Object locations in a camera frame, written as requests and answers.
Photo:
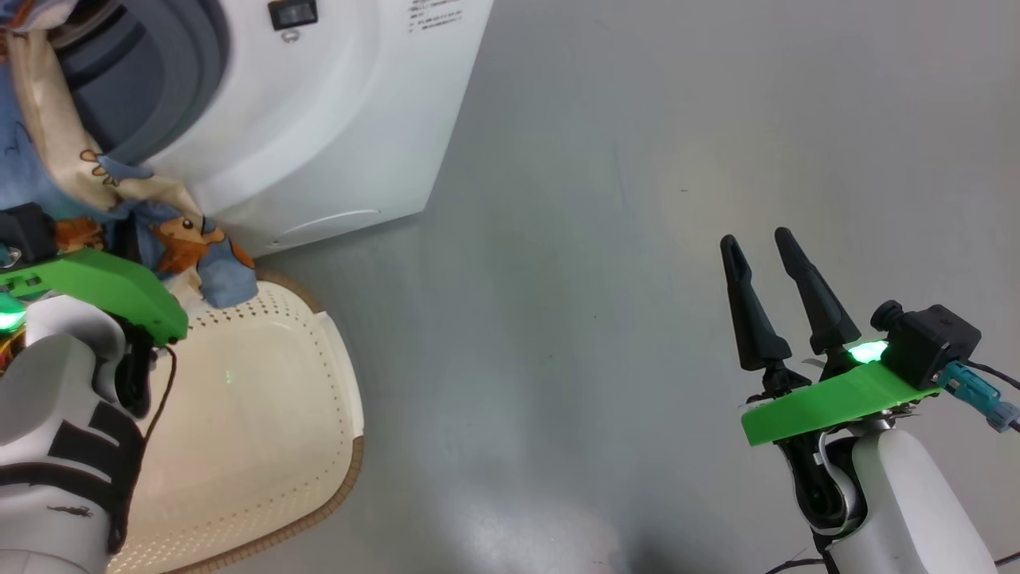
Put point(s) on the white washing machine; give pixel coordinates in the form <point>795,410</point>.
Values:
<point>335,119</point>

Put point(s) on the cream blue bear print garment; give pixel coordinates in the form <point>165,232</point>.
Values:
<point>56,135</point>

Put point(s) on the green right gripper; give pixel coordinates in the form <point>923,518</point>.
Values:
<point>829,402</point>

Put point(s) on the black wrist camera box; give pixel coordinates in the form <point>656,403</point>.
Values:
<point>928,343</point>
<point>28,231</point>

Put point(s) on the round white filter cover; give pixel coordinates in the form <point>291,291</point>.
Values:
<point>319,231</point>

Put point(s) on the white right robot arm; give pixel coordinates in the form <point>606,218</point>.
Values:
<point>916,502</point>

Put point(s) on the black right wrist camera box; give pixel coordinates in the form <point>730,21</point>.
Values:
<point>928,343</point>

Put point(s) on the grey rubber door gasket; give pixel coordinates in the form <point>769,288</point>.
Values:
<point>159,80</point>

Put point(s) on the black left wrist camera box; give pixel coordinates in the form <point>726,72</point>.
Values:
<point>28,231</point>

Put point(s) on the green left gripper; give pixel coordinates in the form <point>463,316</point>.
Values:
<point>96,279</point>

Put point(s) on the teal right camera connector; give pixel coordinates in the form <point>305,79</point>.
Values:
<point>976,395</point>

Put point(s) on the cream perforated laundry basket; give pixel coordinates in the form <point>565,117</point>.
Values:
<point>255,414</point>

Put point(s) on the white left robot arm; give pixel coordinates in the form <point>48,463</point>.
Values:
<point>56,446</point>

